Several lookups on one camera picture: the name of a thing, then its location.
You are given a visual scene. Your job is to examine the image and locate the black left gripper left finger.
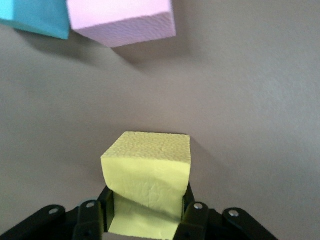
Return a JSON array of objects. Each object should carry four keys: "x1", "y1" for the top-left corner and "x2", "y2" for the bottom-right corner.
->
[{"x1": 0, "y1": 186, "x2": 115, "y2": 240}]

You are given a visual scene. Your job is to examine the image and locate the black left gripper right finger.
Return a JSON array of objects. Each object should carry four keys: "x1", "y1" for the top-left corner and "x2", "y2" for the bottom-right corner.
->
[{"x1": 173, "y1": 183, "x2": 277, "y2": 240}]

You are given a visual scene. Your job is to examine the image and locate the yellow foam cube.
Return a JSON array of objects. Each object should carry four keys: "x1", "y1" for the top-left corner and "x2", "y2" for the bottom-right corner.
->
[{"x1": 100, "y1": 131, "x2": 192, "y2": 237}]

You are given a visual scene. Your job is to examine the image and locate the pink foam cube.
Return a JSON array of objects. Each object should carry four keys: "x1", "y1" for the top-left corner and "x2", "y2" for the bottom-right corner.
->
[{"x1": 66, "y1": 0, "x2": 177, "y2": 49}]

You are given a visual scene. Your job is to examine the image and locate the brown paper table cover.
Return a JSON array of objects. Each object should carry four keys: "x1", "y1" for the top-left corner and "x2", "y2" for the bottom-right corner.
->
[{"x1": 0, "y1": 0, "x2": 320, "y2": 240}]

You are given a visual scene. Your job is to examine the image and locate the blue foam cube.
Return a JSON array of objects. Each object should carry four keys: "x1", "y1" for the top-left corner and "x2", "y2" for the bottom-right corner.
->
[{"x1": 0, "y1": 0, "x2": 70, "y2": 40}]

